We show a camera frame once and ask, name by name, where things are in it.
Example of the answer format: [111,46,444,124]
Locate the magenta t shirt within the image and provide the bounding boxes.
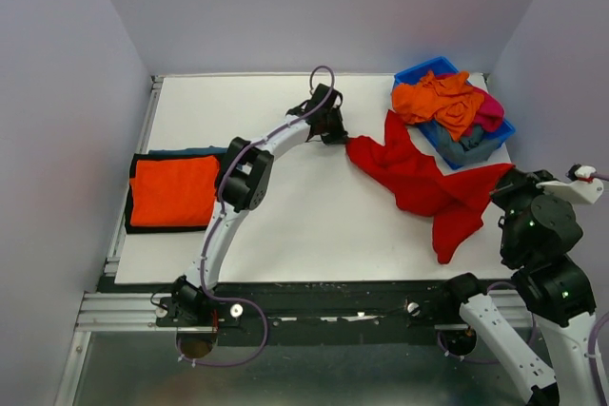
[465,86,504,135]

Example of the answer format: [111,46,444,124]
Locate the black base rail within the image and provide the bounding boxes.
[97,277,477,354]

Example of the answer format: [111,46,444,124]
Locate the red t shirt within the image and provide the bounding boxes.
[345,111,514,264]

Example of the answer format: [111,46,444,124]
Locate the folded teal t shirt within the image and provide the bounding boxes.
[147,146,226,156]

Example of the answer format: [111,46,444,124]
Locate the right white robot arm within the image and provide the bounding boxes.
[437,164,608,405]

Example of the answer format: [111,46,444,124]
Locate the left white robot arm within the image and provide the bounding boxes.
[171,84,347,325]

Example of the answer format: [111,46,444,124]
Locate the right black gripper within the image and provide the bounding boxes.
[488,163,569,258]

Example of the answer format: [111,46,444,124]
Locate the grey t shirt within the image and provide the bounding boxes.
[435,124,499,166]

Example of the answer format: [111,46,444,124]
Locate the aluminium frame rail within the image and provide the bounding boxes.
[74,289,532,333]

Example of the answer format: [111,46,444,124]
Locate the crumpled orange t shirt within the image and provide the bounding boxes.
[391,70,484,142]

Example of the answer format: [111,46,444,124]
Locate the folded orange t shirt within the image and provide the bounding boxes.
[128,154,222,227]

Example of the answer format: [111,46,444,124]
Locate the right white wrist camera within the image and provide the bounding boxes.
[536,164,608,204]

